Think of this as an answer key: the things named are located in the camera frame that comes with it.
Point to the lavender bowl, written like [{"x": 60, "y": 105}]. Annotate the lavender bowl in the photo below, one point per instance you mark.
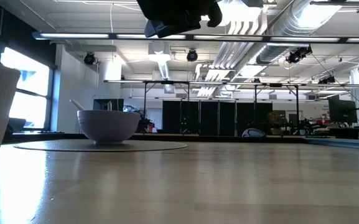
[{"x": 107, "y": 126}]

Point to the black background work frame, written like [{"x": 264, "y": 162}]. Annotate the black background work frame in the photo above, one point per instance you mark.
[{"x": 216, "y": 83}]

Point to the small black monitor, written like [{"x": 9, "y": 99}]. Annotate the small black monitor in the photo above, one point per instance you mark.
[{"x": 104, "y": 104}]

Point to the black overhead frame bar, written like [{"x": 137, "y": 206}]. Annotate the black overhead frame bar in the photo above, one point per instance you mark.
[{"x": 229, "y": 38}]

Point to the black computer monitor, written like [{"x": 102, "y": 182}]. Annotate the black computer monitor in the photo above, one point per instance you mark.
[{"x": 342, "y": 111}]

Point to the white blue rugby ball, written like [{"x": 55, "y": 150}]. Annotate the white blue rugby ball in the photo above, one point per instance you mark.
[{"x": 253, "y": 132}]

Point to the black ceiling camera cluster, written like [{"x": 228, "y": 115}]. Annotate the black ceiling camera cluster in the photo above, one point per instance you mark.
[{"x": 297, "y": 54}]

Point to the bright window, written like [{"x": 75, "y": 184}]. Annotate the bright window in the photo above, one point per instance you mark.
[{"x": 30, "y": 90}]

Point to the round grey placemat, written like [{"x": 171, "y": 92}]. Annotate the round grey placemat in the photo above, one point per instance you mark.
[{"x": 154, "y": 145}]

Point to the silver metal spoon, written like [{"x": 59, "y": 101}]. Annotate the silver metal spoon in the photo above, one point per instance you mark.
[{"x": 77, "y": 105}]

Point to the black partition panels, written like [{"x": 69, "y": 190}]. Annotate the black partition panels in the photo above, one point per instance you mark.
[{"x": 216, "y": 118}]

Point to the black round ceiling camera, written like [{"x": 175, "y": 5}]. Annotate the black round ceiling camera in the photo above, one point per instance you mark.
[
  {"x": 89, "y": 58},
  {"x": 192, "y": 55}
]

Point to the silver ceiling air duct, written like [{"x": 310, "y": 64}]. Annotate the silver ceiling air duct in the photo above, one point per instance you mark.
[{"x": 291, "y": 31}]

